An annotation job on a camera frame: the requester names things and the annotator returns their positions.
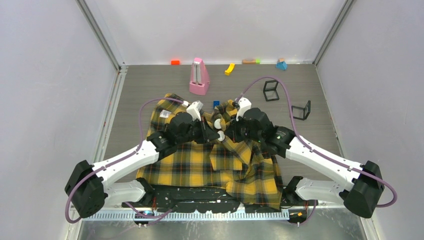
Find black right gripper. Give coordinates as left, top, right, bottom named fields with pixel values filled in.
left=224, top=113, right=263, bottom=144

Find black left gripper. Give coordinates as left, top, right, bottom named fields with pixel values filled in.
left=176, top=116, right=220, bottom=146

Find round white brooch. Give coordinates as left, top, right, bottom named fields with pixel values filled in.
left=213, top=118, right=222, bottom=130

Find yellow plaid flannel shirt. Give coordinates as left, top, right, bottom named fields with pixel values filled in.
left=136, top=93, right=285, bottom=211

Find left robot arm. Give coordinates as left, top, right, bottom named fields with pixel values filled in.
left=64, top=112, right=225, bottom=223

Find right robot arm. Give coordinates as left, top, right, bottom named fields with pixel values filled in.
left=224, top=107, right=384, bottom=219

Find blue toy brick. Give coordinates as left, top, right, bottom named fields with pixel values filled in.
left=212, top=100, right=220, bottom=108

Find pink metronome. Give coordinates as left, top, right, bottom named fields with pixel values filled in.
left=189, top=57, right=210, bottom=96

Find black display box far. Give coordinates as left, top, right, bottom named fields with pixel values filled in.
left=262, top=80, right=280, bottom=102

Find black display box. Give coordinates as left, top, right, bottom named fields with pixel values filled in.
left=262, top=80, right=280, bottom=102
left=291, top=100, right=311, bottom=121

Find yellow curved block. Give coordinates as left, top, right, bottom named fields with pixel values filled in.
left=224, top=63, right=235, bottom=76

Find black display box near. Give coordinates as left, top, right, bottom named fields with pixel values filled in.
left=291, top=100, right=311, bottom=121

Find tan and green blocks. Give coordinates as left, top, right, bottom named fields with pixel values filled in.
left=242, top=58, right=261, bottom=65

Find blue triangle block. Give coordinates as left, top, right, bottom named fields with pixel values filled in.
left=275, top=58, right=288, bottom=71

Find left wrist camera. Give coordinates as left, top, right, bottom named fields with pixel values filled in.
left=186, top=100, right=203, bottom=121

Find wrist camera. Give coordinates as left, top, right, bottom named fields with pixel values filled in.
left=235, top=97, right=252, bottom=121
left=186, top=100, right=203, bottom=121

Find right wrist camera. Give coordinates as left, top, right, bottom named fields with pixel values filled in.
left=235, top=97, right=252, bottom=121

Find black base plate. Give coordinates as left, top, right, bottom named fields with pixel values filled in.
left=121, top=178, right=318, bottom=214

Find red block at wall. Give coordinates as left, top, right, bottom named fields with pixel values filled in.
left=170, top=59, right=181, bottom=65

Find aluminium frame rail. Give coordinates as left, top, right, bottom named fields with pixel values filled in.
left=70, top=185, right=372, bottom=222

